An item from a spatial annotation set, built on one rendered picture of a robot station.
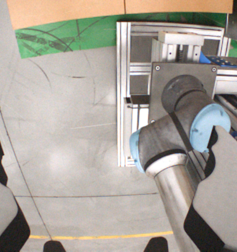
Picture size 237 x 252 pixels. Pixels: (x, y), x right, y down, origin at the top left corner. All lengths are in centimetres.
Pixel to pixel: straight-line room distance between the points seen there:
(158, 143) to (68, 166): 185
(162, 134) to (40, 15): 88
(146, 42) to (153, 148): 107
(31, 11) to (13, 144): 148
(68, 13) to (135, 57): 60
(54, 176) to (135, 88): 143
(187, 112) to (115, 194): 218
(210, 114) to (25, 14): 99
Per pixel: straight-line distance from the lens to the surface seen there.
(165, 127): 50
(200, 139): 49
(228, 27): 141
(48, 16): 112
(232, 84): 88
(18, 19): 118
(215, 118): 49
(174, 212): 45
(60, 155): 217
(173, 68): 64
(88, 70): 170
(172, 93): 61
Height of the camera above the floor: 163
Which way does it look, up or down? 58 degrees down
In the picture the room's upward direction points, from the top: 174 degrees clockwise
